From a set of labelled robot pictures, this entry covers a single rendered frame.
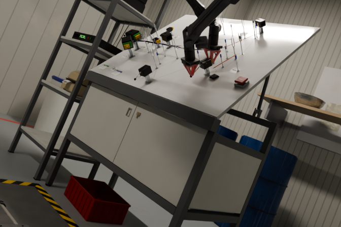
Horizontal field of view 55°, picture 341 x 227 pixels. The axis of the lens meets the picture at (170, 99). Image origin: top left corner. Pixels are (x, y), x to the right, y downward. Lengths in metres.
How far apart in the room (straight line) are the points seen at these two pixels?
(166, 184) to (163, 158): 0.14
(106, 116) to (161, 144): 0.54
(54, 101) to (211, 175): 2.70
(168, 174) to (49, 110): 2.59
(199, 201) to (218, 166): 0.20
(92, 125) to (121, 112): 0.28
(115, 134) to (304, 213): 2.60
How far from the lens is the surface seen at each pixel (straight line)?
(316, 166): 4.06
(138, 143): 1.88
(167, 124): 1.77
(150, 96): 1.85
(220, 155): 1.69
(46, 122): 4.08
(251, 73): 1.84
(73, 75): 2.69
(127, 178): 1.89
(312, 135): 4.10
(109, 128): 2.10
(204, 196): 1.71
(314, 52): 4.45
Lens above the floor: 0.79
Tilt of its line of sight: 3 degrees up
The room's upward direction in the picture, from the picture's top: 23 degrees clockwise
